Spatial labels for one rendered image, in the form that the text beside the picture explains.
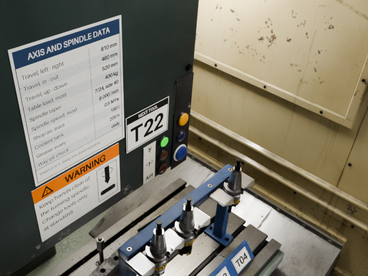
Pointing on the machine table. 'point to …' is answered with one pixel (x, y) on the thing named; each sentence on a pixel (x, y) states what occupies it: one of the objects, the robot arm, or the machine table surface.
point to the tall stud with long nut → (100, 248)
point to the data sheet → (70, 95)
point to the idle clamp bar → (106, 269)
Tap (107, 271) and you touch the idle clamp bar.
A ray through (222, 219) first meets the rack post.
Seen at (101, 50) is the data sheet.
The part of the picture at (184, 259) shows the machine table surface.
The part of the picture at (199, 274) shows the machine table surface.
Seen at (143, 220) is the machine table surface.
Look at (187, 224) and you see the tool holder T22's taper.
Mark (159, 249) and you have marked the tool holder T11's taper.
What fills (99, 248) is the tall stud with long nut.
